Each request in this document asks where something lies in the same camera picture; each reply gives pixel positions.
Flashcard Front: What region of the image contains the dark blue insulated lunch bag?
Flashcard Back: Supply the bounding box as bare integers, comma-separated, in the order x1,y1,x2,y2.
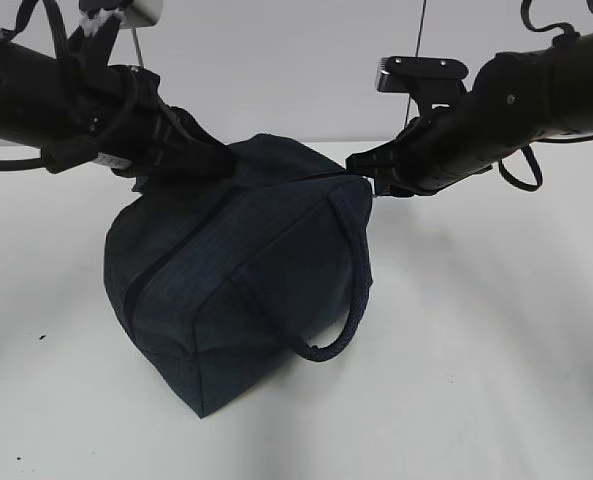
103,134,372,417

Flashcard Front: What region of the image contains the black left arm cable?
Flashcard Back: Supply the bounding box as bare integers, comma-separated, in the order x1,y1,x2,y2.
0,0,137,175

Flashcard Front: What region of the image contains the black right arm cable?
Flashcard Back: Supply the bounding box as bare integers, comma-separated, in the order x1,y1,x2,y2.
495,0,593,192

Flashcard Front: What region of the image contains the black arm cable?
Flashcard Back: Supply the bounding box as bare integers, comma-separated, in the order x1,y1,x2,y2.
495,0,593,192
0,0,137,175

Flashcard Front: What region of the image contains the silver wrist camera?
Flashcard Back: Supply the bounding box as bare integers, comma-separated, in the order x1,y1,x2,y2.
375,56,469,93
78,0,166,29

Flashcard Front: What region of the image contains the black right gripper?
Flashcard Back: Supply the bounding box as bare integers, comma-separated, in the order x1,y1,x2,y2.
345,112,521,198

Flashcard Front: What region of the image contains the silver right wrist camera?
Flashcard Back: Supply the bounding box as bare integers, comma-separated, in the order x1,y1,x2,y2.
375,56,469,93

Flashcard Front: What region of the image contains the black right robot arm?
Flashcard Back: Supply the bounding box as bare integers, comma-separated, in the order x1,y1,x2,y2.
346,33,593,197

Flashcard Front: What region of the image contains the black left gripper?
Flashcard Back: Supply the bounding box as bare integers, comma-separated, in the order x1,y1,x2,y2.
93,65,237,193

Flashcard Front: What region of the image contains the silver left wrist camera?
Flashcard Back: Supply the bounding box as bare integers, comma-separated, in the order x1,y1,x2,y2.
78,0,166,29

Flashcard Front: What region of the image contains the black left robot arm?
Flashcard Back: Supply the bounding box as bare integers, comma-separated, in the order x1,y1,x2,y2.
0,19,236,181

